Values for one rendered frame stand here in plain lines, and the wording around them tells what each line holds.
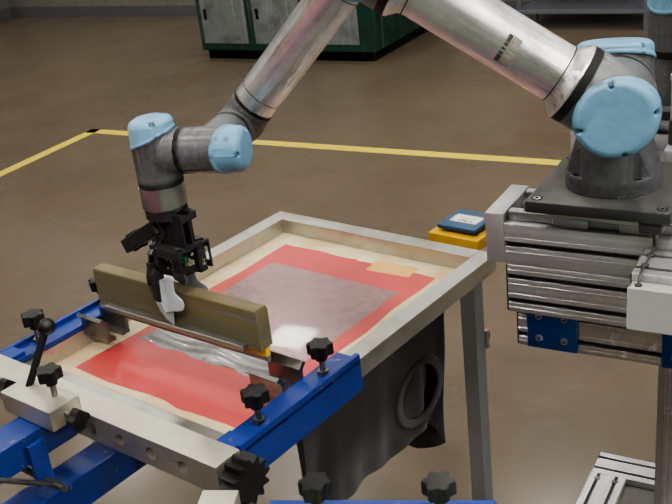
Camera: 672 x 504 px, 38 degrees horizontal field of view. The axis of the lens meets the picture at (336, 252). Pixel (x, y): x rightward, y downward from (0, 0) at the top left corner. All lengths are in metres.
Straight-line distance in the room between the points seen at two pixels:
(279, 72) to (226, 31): 7.02
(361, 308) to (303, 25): 0.61
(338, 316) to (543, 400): 1.56
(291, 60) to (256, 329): 0.43
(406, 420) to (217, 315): 0.53
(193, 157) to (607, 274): 0.68
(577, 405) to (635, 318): 1.84
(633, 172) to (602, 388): 1.92
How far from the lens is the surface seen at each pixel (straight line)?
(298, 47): 1.59
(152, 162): 1.59
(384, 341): 1.74
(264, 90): 1.62
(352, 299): 1.97
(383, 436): 1.98
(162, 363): 1.85
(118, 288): 1.83
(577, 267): 1.64
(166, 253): 1.64
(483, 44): 1.39
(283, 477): 3.11
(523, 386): 3.44
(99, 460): 1.69
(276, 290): 2.04
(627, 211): 1.53
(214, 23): 8.67
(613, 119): 1.39
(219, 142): 1.54
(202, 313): 1.68
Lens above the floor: 1.84
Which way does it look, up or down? 24 degrees down
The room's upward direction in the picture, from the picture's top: 7 degrees counter-clockwise
